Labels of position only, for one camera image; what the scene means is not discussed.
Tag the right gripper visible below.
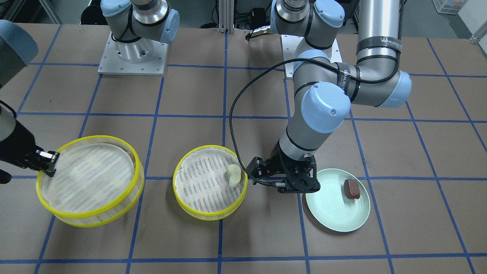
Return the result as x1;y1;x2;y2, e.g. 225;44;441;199
0;101;60;185

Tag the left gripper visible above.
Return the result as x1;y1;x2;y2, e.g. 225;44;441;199
246;147;321;194

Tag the white steamed bun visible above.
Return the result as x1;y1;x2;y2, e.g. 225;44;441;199
227;164;242;188

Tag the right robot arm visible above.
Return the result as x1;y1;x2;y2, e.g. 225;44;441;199
0;0;180;177

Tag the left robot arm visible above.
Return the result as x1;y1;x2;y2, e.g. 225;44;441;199
245;0;412;194

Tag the pale green plate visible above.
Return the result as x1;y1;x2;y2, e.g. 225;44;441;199
306;169;372;232

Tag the brown bun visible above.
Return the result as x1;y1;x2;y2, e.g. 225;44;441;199
343;179;361;201

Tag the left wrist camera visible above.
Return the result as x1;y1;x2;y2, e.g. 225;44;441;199
285;154;317;177

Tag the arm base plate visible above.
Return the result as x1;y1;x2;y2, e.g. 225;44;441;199
280;35;342;63
98;33;169;76

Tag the aluminium frame post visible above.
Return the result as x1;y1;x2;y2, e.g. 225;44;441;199
217;0;235;35

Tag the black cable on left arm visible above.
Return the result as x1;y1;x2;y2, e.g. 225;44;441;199
228;0;404;188

